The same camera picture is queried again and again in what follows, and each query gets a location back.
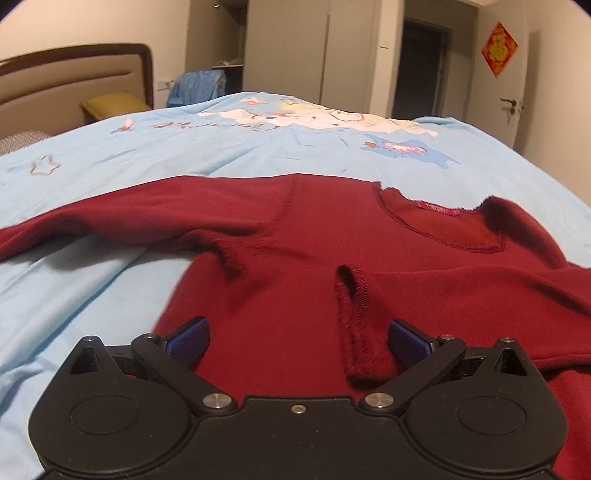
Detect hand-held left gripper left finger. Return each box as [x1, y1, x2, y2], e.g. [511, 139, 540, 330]
[69, 316, 234, 416]

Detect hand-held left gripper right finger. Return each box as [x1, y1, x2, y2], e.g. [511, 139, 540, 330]
[360, 319, 532, 414]

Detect dark red sweater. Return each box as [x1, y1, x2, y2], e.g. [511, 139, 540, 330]
[0, 173, 591, 480]

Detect light blue printed blanket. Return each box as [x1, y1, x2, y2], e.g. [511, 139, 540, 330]
[0, 91, 591, 480]

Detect yellow pillow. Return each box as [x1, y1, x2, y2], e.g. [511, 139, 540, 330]
[79, 92, 152, 125]

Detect white room door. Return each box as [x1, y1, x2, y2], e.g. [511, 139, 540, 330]
[475, 0, 532, 153]

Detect blue cloth pile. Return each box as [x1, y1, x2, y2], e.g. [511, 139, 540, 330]
[167, 69, 227, 108]

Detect grey checked pillow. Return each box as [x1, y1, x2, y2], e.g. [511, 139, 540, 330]
[0, 130, 51, 155]

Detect dark doorway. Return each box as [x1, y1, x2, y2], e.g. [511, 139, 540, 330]
[392, 18, 451, 120]

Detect beige padded headboard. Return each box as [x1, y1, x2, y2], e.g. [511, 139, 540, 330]
[0, 44, 154, 139]

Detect red diamond door decoration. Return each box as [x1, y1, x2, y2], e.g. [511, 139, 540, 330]
[481, 22, 518, 79]

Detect white wardrobe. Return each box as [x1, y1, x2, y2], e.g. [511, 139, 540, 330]
[242, 0, 404, 116]

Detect black door handle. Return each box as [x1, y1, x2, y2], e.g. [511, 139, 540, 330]
[501, 98, 525, 123]

